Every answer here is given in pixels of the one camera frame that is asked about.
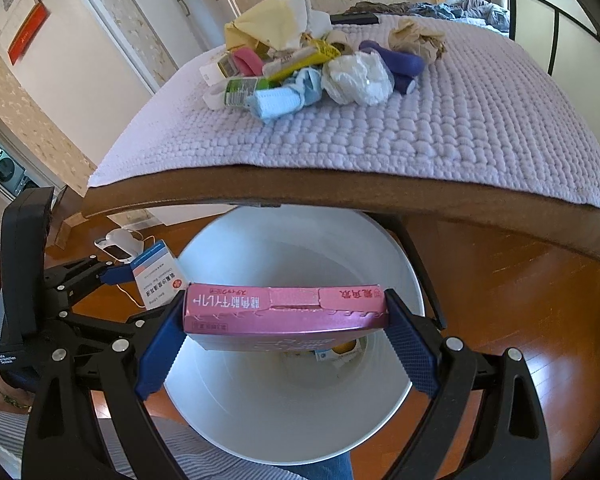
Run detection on light blue face mask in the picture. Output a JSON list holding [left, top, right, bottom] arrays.
[[249, 66, 325, 124]]

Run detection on lavender waffle blanket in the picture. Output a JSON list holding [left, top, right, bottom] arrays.
[[87, 12, 600, 210]]

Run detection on blue jeans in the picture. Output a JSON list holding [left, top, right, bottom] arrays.
[[300, 454, 356, 480]]

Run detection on black framed sliding screen door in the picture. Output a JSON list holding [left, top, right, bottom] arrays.
[[505, 0, 600, 176]]

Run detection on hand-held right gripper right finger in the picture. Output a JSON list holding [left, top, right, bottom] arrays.
[[385, 289, 553, 480]]

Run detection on blue duvet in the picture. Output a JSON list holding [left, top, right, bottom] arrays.
[[410, 0, 511, 35]]

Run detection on white wardrobe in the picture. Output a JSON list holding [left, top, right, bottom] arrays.
[[105, 0, 241, 91]]

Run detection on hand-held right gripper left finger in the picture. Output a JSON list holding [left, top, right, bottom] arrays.
[[22, 301, 187, 480]]

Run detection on yellow and white cloth bag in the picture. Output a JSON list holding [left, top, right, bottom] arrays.
[[224, 0, 322, 52]]

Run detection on striped shirt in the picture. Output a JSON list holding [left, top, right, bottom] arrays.
[[0, 404, 221, 480]]

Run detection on red and white wall calendar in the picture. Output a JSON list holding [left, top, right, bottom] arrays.
[[0, 0, 52, 67]]

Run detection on beige tape roll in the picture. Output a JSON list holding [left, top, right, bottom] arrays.
[[325, 30, 355, 57]]

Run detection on pink cardboard box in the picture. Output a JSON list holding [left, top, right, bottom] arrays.
[[182, 282, 391, 353]]

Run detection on crumpled beige paper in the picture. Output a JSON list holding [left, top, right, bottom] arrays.
[[389, 16, 448, 64]]

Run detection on white device with cable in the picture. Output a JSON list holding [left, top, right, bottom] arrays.
[[94, 229, 181, 311]]

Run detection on grey appliance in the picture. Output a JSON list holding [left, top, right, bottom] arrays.
[[0, 132, 27, 197]]

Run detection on white tissue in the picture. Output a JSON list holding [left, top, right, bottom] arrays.
[[307, 10, 334, 39]]

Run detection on green and white carton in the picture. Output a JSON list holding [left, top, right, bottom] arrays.
[[209, 76, 259, 109]]

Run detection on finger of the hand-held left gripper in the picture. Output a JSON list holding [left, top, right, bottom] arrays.
[[59, 302, 181, 352], [44, 256, 137, 312]]

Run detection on brown cloth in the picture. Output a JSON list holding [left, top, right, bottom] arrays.
[[345, 2, 412, 16]]

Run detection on purple sock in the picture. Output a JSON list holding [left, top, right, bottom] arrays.
[[359, 40, 426, 96]]

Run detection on black phone case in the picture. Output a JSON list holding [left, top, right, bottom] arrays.
[[330, 12, 381, 26]]

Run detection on blue and white medicine box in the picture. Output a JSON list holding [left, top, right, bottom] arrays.
[[130, 240, 188, 311]]

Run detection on yellow green packet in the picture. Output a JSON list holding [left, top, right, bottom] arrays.
[[261, 41, 342, 84]]

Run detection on yellow item in bin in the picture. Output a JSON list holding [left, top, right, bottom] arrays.
[[315, 341, 363, 363]]

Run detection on white round bin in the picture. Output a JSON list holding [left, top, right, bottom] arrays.
[[162, 207, 428, 463]]

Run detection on small white green label box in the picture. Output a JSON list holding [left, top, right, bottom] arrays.
[[201, 52, 241, 87]]

